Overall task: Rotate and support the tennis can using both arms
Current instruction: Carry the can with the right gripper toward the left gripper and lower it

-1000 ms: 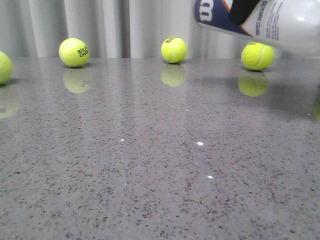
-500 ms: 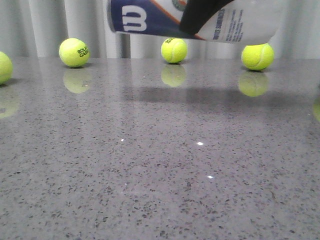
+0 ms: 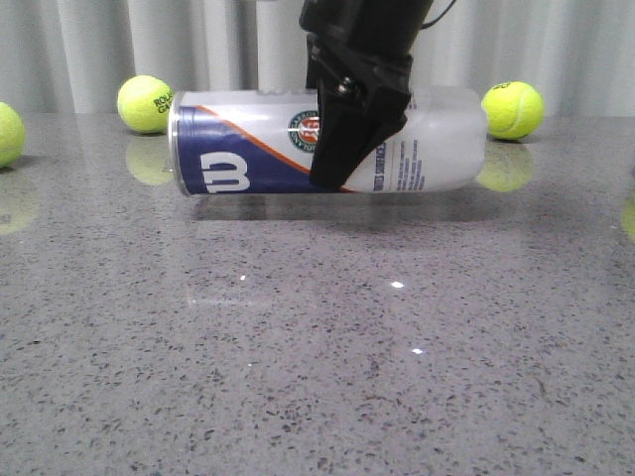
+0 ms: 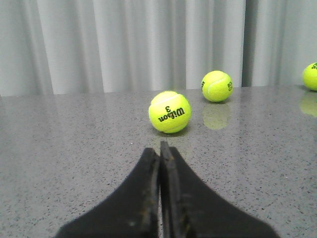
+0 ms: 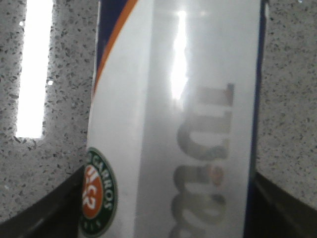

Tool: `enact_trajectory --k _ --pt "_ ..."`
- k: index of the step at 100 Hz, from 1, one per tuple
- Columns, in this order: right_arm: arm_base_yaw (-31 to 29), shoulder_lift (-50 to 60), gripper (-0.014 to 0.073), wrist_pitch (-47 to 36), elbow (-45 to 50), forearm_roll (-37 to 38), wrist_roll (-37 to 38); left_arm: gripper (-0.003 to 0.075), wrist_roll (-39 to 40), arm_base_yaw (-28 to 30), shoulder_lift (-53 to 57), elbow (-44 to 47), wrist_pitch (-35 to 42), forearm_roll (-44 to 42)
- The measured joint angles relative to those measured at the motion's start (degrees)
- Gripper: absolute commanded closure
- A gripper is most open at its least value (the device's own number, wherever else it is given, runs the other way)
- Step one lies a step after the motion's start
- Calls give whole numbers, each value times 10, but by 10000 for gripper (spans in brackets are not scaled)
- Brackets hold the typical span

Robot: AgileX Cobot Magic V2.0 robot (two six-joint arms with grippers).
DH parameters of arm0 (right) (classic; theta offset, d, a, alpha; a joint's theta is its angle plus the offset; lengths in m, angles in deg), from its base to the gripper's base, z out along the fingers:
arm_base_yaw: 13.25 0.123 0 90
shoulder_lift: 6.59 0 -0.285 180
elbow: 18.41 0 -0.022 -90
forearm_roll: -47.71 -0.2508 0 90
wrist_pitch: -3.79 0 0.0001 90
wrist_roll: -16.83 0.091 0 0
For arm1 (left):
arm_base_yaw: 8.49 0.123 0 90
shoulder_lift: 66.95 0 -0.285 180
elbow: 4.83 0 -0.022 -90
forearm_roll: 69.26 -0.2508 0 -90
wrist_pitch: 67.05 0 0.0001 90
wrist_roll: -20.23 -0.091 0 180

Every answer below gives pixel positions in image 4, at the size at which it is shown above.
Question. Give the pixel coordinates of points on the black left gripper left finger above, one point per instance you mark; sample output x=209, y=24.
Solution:
x=131, y=211

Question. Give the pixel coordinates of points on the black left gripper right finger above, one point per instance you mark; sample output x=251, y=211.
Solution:
x=190, y=209

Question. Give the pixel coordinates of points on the tennis ball Wilson 3 print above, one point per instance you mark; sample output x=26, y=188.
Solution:
x=169, y=112

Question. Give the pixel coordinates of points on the tennis ball Roland Garros print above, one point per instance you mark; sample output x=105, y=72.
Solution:
x=216, y=86

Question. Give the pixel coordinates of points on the tennis ball middle back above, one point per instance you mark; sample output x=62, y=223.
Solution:
x=309, y=76

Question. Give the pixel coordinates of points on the white pleated curtain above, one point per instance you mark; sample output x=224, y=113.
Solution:
x=90, y=46

